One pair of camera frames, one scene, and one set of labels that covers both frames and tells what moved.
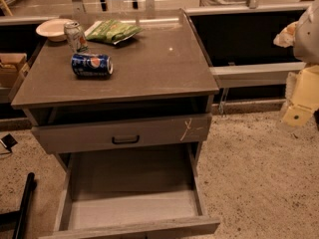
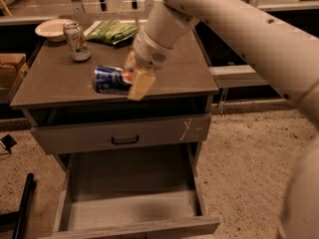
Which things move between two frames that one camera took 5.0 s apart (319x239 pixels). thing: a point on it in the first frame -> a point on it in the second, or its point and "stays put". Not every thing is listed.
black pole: (23, 210) stays put
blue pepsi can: (92, 65) -> (112, 81)
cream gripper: (308, 39) -> (149, 54)
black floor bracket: (9, 141) stays put
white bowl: (53, 29) stays put
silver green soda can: (76, 37) stays put
